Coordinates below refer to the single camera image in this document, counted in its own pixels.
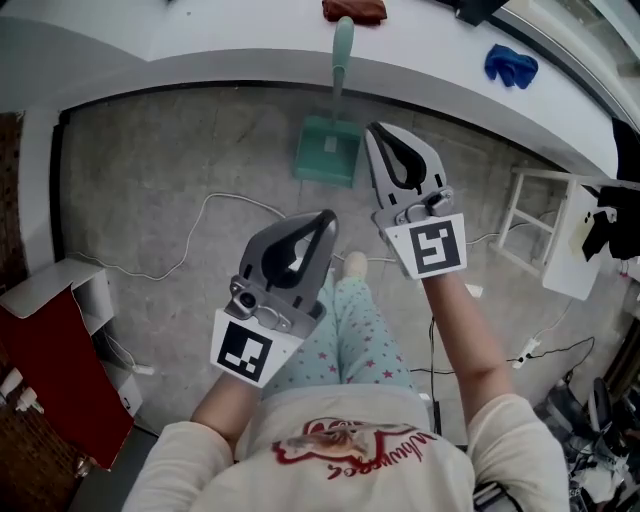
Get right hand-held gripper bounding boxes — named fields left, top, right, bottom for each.
left=364, top=121, right=469, bottom=282

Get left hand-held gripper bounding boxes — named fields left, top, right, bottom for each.
left=209, top=209, right=341, bottom=389

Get green plastic dustpan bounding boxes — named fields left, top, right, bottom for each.
left=291, top=15, right=363, bottom=190

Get person's left forearm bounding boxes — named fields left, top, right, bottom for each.
left=189, top=370, right=263, bottom=454

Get person's right forearm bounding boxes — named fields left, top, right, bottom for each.
left=419, top=270, right=516, bottom=434

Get cream slipper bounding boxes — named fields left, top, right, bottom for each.
left=343, top=250, right=369, bottom=280

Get light blue star pyjama trousers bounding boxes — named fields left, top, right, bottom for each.
left=264, top=272, right=416, bottom=401

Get white wooden stool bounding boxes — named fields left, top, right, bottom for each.
left=488, top=166, right=587, bottom=274

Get blue cloth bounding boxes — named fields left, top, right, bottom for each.
left=483, top=43, right=540, bottom=91

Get brown cloth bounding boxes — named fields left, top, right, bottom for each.
left=321, top=0, right=389, bottom=24

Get white board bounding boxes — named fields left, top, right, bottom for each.
left=541, top=178, right=620, bottom=302

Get black garment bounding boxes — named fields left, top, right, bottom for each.
left=581, top=117, right=640, bottom=262

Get cream printed sweatshirt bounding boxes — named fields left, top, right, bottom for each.
left=122, top=383, right=572, bottom=512

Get white cabinet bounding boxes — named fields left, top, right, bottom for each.
left=0, top=258, right=115, bottom=334

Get black office chair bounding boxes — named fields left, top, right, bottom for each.
left=546, top=376, right=634, bottom=469

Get long white cable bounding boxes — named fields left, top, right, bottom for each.
left=66, top=192, right=397, bottom=282

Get black cable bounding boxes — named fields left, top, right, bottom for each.
left=527, top=335, right=597, bottom=360

